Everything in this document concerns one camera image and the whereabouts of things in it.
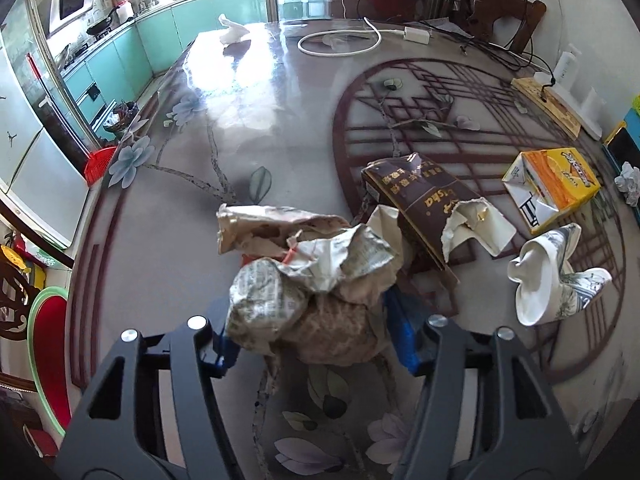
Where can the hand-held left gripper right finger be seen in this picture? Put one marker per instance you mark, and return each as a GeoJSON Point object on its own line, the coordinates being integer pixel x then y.
{"type": "Point", "coordinates": [405, 340]}

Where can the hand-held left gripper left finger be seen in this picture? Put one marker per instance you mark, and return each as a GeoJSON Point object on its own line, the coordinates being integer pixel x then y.
{"type": "Point", "coordinates": [222, 355]}

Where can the printed paper wad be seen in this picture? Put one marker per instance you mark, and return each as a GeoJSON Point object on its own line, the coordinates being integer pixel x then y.
{"type": "Point", "coordinates": [325, 325]}

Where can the crumpled brown paper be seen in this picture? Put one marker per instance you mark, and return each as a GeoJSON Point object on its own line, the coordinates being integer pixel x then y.
{"type": "Point", "coordinates": [260, 225]}

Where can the torn brown carton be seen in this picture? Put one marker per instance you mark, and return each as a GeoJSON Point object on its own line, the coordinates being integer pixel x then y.
{"type": "Point", "coordinates": [415, 200]}

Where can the crushed patterned paper cup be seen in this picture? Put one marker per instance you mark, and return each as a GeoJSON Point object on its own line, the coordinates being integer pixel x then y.
{"type": "Point", "coordinates": [545, 280]}

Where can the red stool with green rim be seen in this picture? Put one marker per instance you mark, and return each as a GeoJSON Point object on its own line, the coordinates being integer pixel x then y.
{"type": "Point", "coordinates": [47, 350]}

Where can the yellow juice carton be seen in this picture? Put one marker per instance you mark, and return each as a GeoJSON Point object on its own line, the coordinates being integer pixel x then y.
{"type": "Point", "coordinates": [555, 180]}

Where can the carved wooden chair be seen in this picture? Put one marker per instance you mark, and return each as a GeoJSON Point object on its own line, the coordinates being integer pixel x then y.
{"type": "Point", "coordinates": [10, 300]}

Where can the red broom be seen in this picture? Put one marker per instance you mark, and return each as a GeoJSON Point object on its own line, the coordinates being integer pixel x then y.
{"type": "Point", "coordinates": [97, 162]}

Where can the small waste basket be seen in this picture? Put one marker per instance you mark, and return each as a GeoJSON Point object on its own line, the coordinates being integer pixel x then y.
{"type": "Point", "coordinates": [120, 116]}

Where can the white refrigerator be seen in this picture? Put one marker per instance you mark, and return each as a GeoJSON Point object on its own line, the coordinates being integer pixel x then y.
{"type": "Point", "coordinates": [30, 170]}

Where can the crumpled white paper ball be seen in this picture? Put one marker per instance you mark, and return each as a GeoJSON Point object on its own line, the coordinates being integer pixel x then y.
{"type": "Point", "coordinates": [630, 182]}

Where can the yellow picture board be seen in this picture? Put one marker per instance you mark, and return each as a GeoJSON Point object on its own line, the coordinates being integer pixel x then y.
{"type": "Point", "coordinates": [547, 105]}

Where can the white power strip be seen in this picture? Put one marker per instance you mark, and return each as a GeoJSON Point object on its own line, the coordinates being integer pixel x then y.
{"type": "Point", "coordinates": [580, 110]}

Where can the white cup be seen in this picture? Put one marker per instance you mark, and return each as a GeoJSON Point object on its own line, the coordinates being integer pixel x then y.
{"type": "Point", "coordinates": [592, 102]}

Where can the white charger adapter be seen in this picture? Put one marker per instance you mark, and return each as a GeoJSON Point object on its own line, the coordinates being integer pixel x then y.
{"type": "Point", "coordinates": [416, 35]}

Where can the teal kitchen base cabinets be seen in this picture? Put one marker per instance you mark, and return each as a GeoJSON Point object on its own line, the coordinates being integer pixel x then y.
{"type": "Point", "coordinates": [150, 45]}

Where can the white bottle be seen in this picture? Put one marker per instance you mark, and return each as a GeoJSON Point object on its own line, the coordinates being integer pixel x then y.
{"type": "Point", "coordinates": [567, 66]}

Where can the blue and green phone stand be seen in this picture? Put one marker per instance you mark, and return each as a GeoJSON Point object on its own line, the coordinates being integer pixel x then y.
{"type": "Point", "coordinates": [632, 116]}

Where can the crumpled white tissue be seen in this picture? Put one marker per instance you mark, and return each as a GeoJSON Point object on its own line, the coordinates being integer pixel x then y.
{"type": "Point", "coordinates": [232, 30]}

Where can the dark wooden chair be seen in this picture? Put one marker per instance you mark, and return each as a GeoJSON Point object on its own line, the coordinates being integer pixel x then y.
{"type": "Point", "coordinates": [500, 10]}

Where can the black wok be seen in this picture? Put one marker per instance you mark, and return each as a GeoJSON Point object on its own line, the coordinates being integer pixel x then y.
{"type": "Point", "coordinates": [100, 26]}

